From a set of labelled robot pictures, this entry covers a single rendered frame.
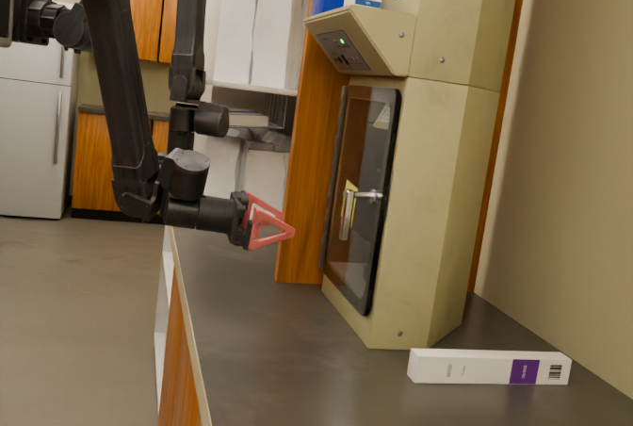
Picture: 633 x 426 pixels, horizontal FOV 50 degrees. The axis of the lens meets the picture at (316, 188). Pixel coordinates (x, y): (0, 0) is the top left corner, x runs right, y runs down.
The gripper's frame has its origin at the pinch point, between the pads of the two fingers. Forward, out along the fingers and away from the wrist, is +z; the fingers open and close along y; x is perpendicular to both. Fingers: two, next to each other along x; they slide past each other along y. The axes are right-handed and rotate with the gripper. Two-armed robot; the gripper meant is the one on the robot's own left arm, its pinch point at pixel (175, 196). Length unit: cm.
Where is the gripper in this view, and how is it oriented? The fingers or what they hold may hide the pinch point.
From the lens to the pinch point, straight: 152.9
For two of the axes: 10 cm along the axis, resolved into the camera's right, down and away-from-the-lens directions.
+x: -2.6, -1.7, 9.5
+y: 9.6, 0.7, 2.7
